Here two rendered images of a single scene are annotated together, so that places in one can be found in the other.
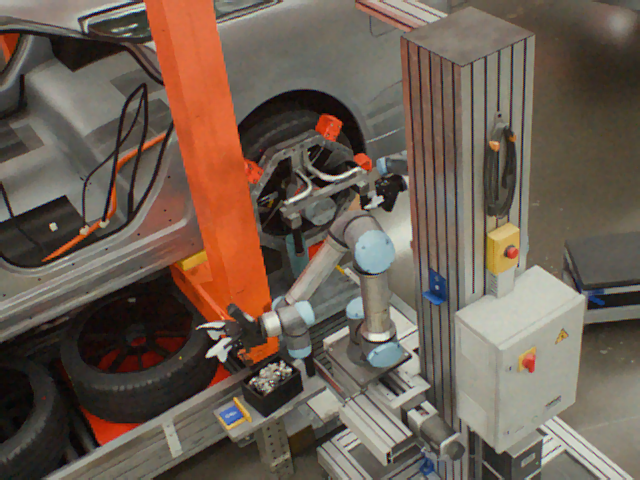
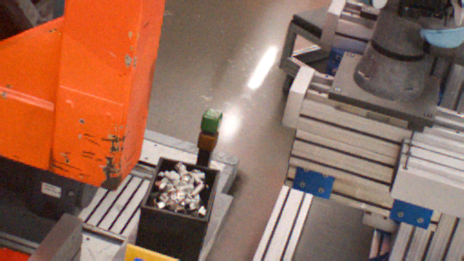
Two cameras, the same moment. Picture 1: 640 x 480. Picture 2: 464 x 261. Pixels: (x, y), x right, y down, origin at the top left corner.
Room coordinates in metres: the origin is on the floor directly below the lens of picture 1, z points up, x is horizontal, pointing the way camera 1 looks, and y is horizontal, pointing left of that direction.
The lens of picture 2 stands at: (1.35, 1.49, 1.66)
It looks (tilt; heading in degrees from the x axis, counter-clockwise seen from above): 28 degrees down; 309
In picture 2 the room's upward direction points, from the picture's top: 11 degrees clockwise
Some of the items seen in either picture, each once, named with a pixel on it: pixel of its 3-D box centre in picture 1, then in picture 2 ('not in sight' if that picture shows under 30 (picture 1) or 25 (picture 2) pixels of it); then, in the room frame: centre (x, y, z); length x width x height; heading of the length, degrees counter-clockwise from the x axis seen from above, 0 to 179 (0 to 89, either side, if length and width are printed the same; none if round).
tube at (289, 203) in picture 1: (291, 180); not in sight; (3.02, 0.08, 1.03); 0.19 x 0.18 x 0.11; 28
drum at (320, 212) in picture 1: (310, 201); not in sight; (3.11, 0.02, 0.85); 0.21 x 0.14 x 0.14; 28
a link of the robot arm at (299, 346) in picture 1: (296, 336); (439, 9); (2.02, 0.12, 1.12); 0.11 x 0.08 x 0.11; 14
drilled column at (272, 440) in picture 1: (271, 440); not in sight; (2.37, 0.32, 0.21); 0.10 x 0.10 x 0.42; 28
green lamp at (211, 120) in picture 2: not in sight; (211, 120); (2.48, 0.11, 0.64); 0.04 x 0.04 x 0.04; 28
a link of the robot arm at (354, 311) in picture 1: (365, 319); (410, 14); (2.19, -0.11, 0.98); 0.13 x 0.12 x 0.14; 14
